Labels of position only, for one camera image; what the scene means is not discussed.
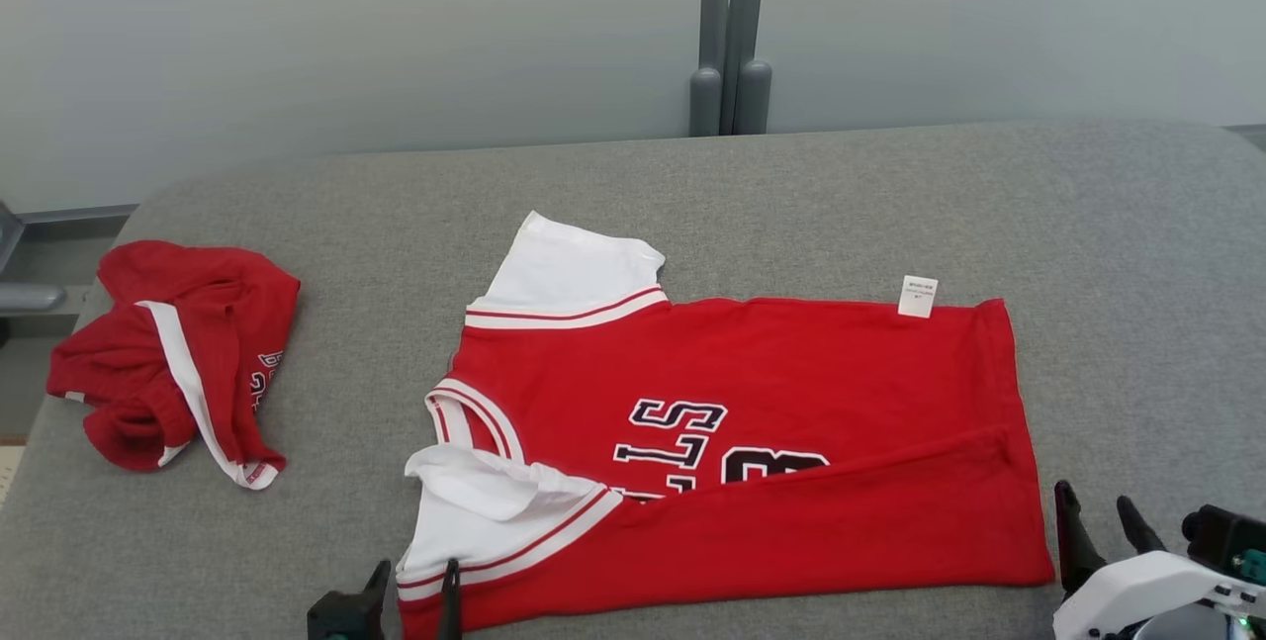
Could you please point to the grey metal stand base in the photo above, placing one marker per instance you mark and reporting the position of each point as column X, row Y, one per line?
column 20, row 296

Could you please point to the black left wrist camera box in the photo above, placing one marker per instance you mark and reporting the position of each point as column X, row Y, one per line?
column 341, row 618

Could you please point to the red jersey with white sleeves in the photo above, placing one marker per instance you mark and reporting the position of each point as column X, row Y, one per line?
column 791, row 373

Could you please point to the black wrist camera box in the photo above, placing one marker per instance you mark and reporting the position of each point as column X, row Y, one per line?
column 341, row 618
column 1217, row 531

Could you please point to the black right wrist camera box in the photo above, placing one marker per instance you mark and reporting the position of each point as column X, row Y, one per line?
column 1217, row 531

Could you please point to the red shorts with white stripe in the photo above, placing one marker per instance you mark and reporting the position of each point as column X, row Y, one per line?
column 218, row 323

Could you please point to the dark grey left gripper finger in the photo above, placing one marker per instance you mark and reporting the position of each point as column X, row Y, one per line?
column 380, row 586
column 451, row 605

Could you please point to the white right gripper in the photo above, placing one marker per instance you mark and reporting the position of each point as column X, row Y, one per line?
column 1137, row 586

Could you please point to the grey double partition post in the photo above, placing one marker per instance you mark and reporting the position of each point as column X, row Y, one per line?
column 730, row 27

